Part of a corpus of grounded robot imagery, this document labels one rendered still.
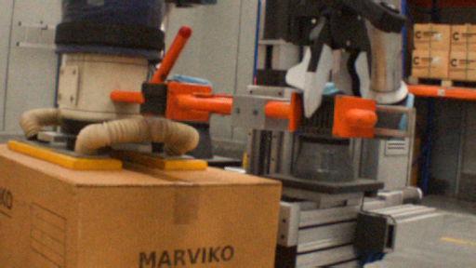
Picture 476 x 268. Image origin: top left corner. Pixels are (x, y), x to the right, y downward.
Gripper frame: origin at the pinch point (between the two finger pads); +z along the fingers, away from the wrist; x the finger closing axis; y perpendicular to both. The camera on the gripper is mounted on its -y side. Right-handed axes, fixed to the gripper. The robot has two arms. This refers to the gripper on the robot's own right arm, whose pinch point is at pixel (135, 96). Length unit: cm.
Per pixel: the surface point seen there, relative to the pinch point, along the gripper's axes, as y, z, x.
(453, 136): -364, 22, 784
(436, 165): -390, 69, 782
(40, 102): -923, 16, 377
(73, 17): 32, -14, -36
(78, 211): 61, 18, -47
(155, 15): 39.4, -15.6, -21.4
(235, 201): 61, 17, -17
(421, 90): -344, -38, 653
